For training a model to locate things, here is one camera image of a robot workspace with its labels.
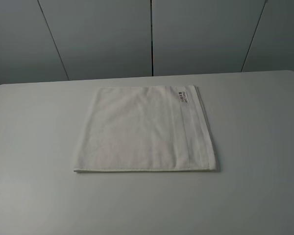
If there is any white towel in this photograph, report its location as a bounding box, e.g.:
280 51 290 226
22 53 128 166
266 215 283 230
73 85 219 173

